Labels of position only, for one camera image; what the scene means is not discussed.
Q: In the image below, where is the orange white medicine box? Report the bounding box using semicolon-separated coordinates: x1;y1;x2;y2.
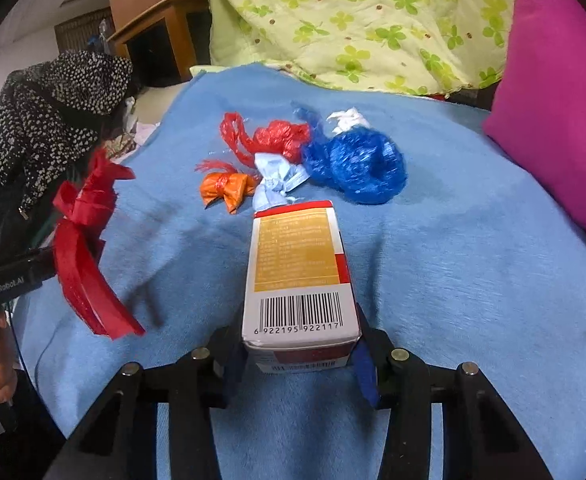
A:
242;200;361;374

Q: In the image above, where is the person left hand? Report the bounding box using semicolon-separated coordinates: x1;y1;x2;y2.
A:
0;311;17;404

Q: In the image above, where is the black white floral garment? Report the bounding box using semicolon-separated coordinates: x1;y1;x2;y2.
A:
0;50;138;262

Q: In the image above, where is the blue towel blanket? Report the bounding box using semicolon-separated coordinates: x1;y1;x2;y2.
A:
14;65;586;479

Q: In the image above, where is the beige patterned cloth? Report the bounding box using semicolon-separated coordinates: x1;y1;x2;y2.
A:
102;132;138;160

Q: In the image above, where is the pink cloth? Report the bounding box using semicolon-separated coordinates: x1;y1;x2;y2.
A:
122;122;159;160

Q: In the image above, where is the orange plastic bag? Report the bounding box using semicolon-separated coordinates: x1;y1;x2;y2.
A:
195;159;260;214

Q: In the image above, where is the blue plastic bag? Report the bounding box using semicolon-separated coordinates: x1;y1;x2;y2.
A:
295;105;408;205

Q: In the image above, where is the light blue face mask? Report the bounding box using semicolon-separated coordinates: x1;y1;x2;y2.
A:
253;153;309;212

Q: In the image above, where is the wooden bedside cabinet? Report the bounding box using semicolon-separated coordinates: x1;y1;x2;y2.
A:
110;0;210;87

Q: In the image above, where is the small red plastic bag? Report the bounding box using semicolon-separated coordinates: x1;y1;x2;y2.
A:
219;113;310;168

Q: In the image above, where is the magenta pillow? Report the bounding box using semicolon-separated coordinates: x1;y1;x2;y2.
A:
483;0;586;231

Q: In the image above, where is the white plastic bag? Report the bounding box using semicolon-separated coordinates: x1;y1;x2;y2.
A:
326;107;371;136

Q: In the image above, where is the green clover quilt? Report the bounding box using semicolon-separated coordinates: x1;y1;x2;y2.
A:
208;0;515;96

